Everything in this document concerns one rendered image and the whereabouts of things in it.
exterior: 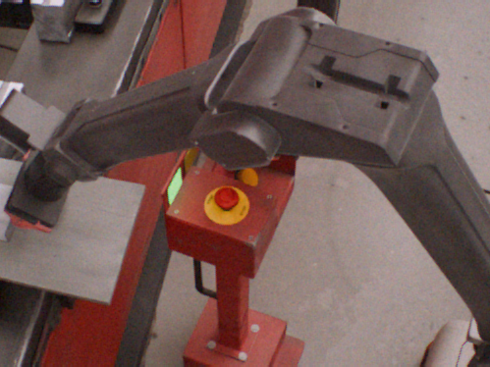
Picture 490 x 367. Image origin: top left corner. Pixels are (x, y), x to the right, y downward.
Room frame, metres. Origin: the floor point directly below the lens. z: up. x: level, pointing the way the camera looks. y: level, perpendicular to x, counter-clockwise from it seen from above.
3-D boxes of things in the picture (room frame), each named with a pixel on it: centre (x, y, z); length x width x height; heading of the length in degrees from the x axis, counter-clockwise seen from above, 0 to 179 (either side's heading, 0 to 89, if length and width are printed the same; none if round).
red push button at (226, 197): (0.73, 0.02, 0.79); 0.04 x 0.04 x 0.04
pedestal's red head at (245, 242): (0.78, 0.01, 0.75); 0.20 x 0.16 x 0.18; 158
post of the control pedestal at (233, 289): (0.78, 0.01, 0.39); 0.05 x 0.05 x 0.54; 68
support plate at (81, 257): (0.56, 0.27, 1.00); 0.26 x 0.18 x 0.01; 78
